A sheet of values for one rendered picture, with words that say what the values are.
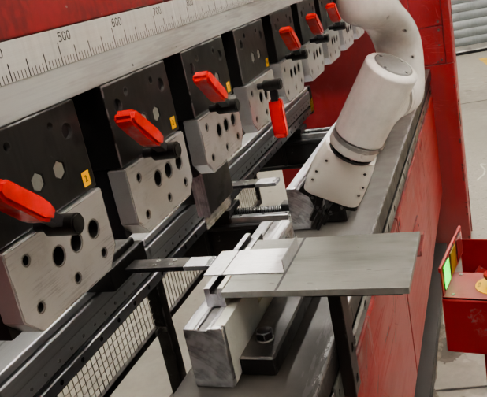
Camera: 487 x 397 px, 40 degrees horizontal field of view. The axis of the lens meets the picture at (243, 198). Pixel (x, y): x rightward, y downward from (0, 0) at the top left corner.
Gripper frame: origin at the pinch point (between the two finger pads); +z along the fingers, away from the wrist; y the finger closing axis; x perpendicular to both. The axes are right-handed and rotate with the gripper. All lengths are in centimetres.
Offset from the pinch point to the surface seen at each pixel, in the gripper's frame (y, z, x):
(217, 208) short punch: 17.5, -8.0, 17.1
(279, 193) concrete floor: -18, 196, -267
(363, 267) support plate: -4.5, -12.1, 23.5
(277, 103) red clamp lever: 14.1, -18.8, 0.1
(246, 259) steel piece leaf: 10.7, -1.4, 18.4
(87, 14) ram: 36, -41, 36
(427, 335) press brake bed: -71, 98, -82
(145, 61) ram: 31, -34, 29
